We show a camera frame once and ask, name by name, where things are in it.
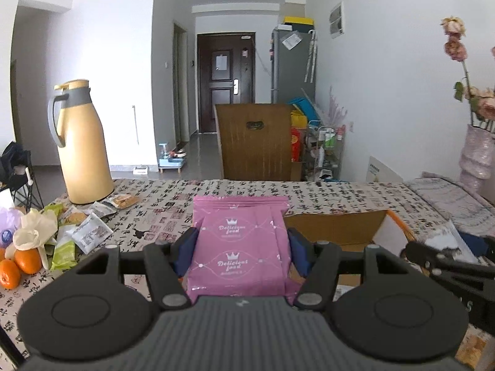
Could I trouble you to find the white folded umbrella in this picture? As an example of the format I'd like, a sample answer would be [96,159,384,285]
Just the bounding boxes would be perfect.
[305,30,319,83]

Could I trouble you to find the red gift box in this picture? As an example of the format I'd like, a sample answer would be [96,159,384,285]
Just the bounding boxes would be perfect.
[290,126,308,162]

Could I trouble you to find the clear biscuit packet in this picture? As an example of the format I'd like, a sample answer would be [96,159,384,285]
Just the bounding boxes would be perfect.
[59,205,88,227]
[89,200,117,218]
[101,194,140,210]

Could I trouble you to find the blue plastic item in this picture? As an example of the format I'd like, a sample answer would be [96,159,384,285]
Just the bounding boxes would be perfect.
[286,97,320,121]

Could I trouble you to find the printed tablecloth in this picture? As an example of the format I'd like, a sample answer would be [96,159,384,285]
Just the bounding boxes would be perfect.
[0,177,495,371]

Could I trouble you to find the metal storage rack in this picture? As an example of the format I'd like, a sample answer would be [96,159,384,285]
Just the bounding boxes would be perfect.
[307,121,345,181]

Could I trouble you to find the wooden chair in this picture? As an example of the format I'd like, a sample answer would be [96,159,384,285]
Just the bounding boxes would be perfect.
[214,103,293,182]

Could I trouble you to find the white flat board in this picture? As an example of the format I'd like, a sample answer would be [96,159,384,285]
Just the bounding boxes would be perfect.
[365,156,405,182]

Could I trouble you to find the dark brown door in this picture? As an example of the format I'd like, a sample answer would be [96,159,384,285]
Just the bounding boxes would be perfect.
[197,32,256,134]

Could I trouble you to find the bagged paper note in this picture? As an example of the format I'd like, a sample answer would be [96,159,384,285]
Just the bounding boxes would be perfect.
[280,31,303,50]

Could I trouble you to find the red cardboard box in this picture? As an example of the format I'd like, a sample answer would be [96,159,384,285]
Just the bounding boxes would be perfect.
[284,209,422,293]

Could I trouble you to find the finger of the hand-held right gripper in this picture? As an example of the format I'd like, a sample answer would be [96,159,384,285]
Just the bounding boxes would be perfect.
[458,234,495,264]
[404,240,495,279]

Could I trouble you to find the white plastic bag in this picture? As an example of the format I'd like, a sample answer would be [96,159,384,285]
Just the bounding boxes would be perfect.
[13,207,59,270]

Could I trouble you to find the small white snack packet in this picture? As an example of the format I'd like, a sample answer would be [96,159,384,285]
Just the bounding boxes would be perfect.
[71,212,114,255]

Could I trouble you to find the black folding chair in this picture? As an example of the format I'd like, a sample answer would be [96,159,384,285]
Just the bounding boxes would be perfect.
[0,141,43,210]

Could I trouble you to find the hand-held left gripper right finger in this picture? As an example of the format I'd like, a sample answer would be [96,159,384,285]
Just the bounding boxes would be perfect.
[288,227,417,312]

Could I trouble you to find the small green snack packet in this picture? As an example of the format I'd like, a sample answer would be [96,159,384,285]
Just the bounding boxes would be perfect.
[41,203,66,223]
[50,234,78,272]

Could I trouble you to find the pink snack packet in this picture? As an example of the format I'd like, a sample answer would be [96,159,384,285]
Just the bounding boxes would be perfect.
[185,195,301,304]

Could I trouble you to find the purple printed plastic bag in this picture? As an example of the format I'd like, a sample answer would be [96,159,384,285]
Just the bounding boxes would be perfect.
[0,205,26,249]

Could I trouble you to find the light blue stool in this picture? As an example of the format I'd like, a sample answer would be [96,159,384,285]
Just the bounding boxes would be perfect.
[158,143,187,175]

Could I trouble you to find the dried pink rose bouquet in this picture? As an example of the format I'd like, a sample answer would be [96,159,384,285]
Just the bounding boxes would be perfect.
[440,16,495,128]

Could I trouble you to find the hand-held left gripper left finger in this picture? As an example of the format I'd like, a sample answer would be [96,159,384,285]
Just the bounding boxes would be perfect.
[71,227,200,312]

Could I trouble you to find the pink textured vase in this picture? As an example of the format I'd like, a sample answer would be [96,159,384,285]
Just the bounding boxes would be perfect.
[459,123,495,181]

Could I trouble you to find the yellow thermos jug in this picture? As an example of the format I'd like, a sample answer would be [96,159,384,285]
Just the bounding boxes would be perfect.
[47,79,116,206]

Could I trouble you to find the yellow flat box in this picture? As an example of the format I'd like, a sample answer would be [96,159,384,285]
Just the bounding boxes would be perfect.
[283,16,315,31]

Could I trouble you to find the dried lavender bunch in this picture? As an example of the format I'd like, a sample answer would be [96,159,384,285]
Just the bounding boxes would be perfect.
[326,84,349,128]

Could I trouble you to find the grey refrigerator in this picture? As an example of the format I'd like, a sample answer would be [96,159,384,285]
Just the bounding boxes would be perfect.
[270,27,317,105]

